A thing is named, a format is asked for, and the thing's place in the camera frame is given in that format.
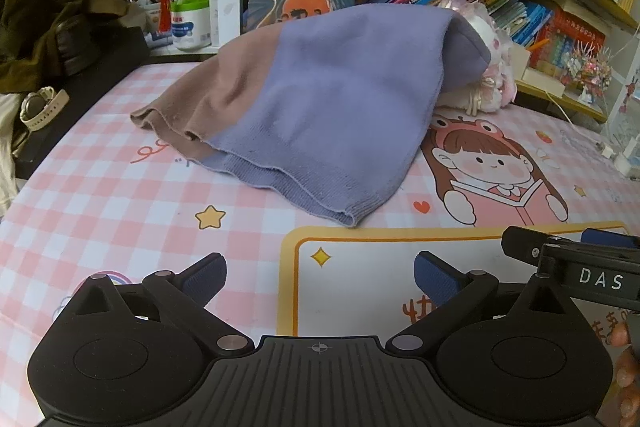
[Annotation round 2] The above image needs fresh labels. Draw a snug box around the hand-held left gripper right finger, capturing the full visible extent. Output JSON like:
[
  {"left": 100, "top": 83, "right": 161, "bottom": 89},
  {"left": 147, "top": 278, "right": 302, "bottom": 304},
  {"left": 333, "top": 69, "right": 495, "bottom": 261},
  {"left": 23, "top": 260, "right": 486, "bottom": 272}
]
[{"left": 385, "top": 251, "right": 578, "bottom": 358}]

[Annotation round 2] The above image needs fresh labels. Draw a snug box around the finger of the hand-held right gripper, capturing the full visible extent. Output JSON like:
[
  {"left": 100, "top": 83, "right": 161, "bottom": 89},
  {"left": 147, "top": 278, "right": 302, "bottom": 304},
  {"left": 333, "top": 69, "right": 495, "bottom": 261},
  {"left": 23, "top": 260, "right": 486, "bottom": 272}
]
[
  {"left": 501, "top": 226, "right": 561, "bottom": 265},
  {"left": 581, "top": 228, "right": 640, "bottom": 251}
]

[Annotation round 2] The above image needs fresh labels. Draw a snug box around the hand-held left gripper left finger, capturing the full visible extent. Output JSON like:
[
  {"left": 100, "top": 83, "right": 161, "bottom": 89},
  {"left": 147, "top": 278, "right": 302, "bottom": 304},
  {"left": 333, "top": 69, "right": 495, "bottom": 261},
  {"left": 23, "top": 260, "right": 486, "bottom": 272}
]
[{"left": 60, "top": 252, "right": 256, "bottom": 358}]

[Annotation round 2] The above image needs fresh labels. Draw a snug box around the purple and brown knit sweater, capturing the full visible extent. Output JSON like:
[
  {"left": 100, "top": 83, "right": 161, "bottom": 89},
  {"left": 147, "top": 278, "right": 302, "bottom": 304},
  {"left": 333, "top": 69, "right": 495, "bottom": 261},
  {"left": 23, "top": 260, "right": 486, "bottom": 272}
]
[{"left": 129, "top": 3, "right": 493, "bottom": 228}]

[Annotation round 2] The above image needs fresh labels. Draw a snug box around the person's right hand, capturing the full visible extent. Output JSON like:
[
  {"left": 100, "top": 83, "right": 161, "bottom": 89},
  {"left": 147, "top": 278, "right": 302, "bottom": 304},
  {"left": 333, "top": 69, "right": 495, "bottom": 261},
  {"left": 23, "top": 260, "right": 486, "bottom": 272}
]
[{"left": 611, "top": 322, "right": 640, "bottom": 427}]

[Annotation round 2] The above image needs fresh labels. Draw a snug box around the pink checked cartoon desk mat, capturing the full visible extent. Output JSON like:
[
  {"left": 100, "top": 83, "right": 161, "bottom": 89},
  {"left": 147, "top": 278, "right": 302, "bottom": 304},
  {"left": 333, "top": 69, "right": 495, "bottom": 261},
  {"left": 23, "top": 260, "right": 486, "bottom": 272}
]
[{"left": 0, "top": 59, "right": 640, "bottom": 427}]

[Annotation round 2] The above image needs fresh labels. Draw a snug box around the reindeer sticker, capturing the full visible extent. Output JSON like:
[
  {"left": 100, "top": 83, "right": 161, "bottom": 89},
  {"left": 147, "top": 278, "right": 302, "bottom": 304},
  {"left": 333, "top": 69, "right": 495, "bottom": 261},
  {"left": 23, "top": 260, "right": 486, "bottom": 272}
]
[{"left": 621, "top": 74, "right": 640, "bottom": 114}]

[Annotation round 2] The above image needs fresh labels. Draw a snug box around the pink paper flower ornament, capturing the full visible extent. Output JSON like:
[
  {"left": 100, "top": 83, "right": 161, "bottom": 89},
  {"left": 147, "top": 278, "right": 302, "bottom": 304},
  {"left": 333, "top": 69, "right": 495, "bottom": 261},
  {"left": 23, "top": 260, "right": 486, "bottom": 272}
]
[{"left": 561, "top": 41, "right": 617, "bottom": 108}]

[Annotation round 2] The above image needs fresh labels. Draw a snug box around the white and pink plush rabbit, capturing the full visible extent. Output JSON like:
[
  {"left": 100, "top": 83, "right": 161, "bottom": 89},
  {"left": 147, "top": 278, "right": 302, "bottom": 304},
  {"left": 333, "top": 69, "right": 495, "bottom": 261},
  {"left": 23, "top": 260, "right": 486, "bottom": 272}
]
[{"left": 435, "top": 0, "right": 518, "bottom": 115}]

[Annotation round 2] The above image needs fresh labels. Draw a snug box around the small white box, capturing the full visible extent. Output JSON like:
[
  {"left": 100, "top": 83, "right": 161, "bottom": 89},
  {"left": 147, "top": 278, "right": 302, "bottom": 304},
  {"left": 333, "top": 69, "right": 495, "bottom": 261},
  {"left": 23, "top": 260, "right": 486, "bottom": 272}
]
[{"left": 507, "top": 42, "right": 532, "bottom": 80}]

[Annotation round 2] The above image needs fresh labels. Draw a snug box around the white cloth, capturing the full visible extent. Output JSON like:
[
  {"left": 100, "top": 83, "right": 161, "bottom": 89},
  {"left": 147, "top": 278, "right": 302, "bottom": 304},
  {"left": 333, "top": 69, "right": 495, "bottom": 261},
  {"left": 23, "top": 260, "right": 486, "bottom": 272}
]
[{"left": 0, "top": 94, "right": 27, "bottom": 218}]

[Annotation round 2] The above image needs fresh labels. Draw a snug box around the beige wrist watch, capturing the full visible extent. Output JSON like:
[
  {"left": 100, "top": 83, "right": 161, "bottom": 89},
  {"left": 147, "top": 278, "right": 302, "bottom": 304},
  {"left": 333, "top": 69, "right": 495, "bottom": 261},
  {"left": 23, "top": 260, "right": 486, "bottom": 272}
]
[{"left": 19, "top": 86, "right": 70, "bottom": 131}]

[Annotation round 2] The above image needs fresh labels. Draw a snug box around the white can with green lid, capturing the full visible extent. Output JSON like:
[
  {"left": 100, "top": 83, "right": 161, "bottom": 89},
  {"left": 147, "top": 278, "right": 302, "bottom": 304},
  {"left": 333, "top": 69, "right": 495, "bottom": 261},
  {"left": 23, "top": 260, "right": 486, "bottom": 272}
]
[{"left": 170, "top": 0, "right": 213, "bottom": 52}]

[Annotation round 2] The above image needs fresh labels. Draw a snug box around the olive green bag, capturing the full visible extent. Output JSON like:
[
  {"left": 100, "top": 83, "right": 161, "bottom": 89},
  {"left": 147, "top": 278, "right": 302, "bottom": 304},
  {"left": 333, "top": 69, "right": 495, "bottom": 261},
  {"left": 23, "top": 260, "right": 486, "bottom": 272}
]
[{"left": 0, "top": 0, "right": 132, "bottom": 80}]

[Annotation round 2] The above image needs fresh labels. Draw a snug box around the white charging cable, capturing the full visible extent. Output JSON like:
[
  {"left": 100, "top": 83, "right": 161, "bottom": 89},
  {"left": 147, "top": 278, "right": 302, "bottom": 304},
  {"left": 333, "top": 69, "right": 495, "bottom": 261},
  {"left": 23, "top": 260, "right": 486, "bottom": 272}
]
[{"left": 544, "top": 88, "right": 608, "bottom": 151}]

